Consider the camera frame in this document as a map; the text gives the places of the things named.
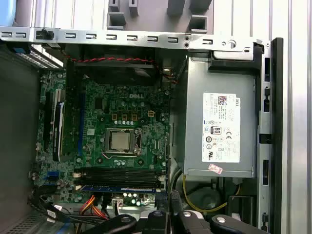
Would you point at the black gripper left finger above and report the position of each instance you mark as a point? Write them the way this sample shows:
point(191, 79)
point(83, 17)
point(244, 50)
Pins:
point(156, 224)

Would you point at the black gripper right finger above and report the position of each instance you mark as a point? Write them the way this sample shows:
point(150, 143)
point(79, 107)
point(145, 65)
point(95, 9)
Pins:
point(190, 224)

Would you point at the black RAM slot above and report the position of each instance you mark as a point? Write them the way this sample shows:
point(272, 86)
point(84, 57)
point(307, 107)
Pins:
point(119, 183)
point(119, 176)
point(119, 169)

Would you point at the silver CPU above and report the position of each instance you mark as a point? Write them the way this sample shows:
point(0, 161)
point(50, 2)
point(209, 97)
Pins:
point(119, 141)

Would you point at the metal CPU socket cover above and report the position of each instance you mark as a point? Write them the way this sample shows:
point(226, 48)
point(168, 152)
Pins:
point(107, 142)

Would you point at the grey power supply unit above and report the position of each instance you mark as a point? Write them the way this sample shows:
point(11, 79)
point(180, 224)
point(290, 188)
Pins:
point(190, 109)

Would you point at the green motherboard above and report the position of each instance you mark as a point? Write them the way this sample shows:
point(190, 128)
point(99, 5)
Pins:
point(97, 114)

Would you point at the metal disk bay cage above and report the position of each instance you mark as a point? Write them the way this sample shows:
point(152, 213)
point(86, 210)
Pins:
point(24, 224)

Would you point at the black PC case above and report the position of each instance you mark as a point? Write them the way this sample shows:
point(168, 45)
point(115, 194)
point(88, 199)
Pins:
point(276, 122)

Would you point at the graphics card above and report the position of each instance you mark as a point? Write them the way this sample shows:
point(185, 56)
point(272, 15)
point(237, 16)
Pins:
point(56, 126)

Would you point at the black case fan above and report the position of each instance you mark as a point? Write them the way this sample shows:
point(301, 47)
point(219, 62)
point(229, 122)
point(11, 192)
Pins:
point(109, 73)

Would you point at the grey parts rack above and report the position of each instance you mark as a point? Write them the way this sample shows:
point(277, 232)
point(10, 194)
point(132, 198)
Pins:
point(156, 14)

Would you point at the blue plastic card latch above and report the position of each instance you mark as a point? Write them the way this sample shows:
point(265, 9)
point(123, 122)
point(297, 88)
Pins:
point(22, 50)

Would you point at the perforated metal slot bracket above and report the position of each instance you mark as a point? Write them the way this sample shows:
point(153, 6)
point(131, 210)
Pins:
point(41, 61)

